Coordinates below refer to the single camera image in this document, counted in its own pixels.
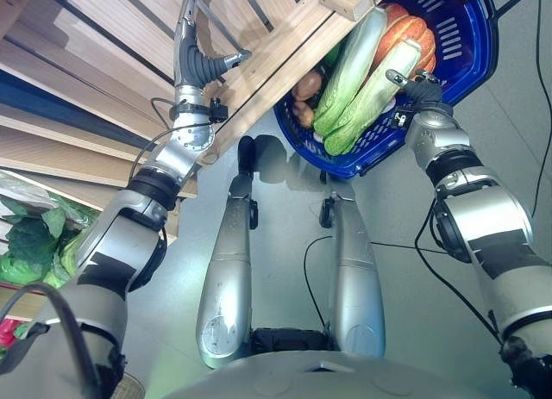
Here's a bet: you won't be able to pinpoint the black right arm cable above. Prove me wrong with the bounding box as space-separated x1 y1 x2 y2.
413 198 505 345

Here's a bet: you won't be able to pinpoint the small pale napa cabbage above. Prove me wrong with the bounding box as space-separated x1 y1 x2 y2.
323 41 423 157

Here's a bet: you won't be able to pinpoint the wooden slatted display shelf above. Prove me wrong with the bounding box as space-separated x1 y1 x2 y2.
0 0 400 247

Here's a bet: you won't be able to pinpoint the blue plastic shopping basket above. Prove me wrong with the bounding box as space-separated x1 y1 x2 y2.
272 0 502 181

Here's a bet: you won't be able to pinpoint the robot left leg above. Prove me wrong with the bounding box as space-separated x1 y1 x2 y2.
195 135 260 371

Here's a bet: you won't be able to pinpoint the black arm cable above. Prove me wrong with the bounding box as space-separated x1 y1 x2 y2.
413 198 505 345
0 281 101 399

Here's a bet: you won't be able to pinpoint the robot right leg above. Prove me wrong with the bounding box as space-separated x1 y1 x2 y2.
317 173 388 360

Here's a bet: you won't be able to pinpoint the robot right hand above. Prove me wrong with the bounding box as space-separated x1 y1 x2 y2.
385 69 445 111

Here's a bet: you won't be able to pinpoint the black hanging cable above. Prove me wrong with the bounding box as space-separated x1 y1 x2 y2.
530 0 552 230

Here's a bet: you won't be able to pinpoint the black leg cable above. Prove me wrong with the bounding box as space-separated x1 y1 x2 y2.
303 234 334 331

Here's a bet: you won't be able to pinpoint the large pale napa cabbage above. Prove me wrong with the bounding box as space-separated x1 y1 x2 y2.
312 6 389 138

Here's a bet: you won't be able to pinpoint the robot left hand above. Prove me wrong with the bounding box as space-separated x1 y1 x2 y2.
172 0 254 90

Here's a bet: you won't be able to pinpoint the green leafy vegetables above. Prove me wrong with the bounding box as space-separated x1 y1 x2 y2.
0 169 103 289

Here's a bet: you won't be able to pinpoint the dark green vegetable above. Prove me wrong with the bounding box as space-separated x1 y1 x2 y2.
322 42 347 69

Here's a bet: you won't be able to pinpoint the brown potato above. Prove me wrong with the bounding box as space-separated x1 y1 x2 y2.
292 70 324 103
292 100 317 129

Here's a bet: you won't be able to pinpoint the black basket handle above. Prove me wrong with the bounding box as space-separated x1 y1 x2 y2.
490 0 536 20

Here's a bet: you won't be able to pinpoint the silver robot torso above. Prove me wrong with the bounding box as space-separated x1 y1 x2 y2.
161 327 534 399

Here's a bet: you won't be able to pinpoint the robot leg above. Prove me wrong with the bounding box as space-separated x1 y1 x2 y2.
317 173 388 360
195 135 260 371

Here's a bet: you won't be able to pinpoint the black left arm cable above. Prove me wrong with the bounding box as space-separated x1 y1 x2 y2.
0 281 101 399

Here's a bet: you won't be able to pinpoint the orange pumpkin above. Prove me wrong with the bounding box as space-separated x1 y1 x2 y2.
371 2 438 76

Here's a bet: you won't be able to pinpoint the red packaged item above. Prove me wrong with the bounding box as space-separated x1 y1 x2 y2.
0 317 29 351

